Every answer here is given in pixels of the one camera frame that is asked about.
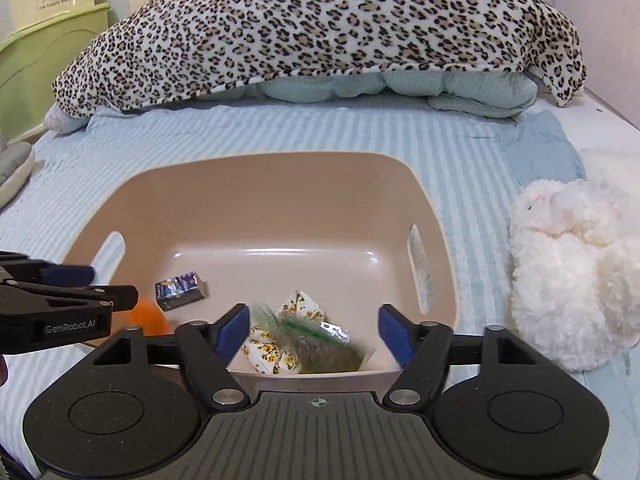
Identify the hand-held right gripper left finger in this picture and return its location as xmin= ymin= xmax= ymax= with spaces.
xmin=92 ymin=304 xmax=251 ymax=408

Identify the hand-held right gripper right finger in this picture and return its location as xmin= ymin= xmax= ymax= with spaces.
xmin=378 ymin=304 xmax=548 ymax=407

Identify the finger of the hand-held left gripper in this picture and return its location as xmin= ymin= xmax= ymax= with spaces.
xmin=0 ymin=251 xmax=96 ymax=289
xmin=0 ymin=281 xmax=140 ymax=317

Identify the clear packet with green contents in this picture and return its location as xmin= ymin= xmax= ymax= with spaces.
xmin=252 ymin=302 xmax=374 ymax=374

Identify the beige plastic basket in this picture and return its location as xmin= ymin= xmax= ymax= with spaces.
xmin=62 ymin=151 xmax=458 ymax=377

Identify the floral tissue packet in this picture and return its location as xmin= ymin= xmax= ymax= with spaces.
xmin=241 ymin=290 xmax=327 ymax=376

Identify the orange ball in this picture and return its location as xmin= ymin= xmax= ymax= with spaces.
xmin=122 ymin=297 xmax=171 ymax=334

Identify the small dark printed box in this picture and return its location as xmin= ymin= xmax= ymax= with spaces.
xmin=155 ymin=270 xmax=209 ymax=312

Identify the grey cushion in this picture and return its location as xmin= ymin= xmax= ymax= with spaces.
xmin=0 ymin=140 xmax=36 ymax=209

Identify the white plush toy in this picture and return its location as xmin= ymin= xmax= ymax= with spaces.
xmin=508 ymin=150 xmax=640 ymax=374

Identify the blue striped bed sheet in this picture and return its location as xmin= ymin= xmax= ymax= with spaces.
xmin=0 ymin=102 xmax=640 ymax=480

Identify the green wooden headboard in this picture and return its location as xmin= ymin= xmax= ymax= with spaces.
xmin=0 ymin=2 xmax=112 ymax=144

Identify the light blue cloth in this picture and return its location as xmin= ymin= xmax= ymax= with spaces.
xmin=499 ymin=109 xmax=587 ymax=187

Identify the light green quilt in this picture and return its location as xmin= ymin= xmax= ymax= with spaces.
xmin=210 ymin=67 xmax=542 ymax=121

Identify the leopard print blanket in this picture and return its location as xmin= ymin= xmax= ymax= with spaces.
xmin=51 ymin=0 xmax=588 ymax=114

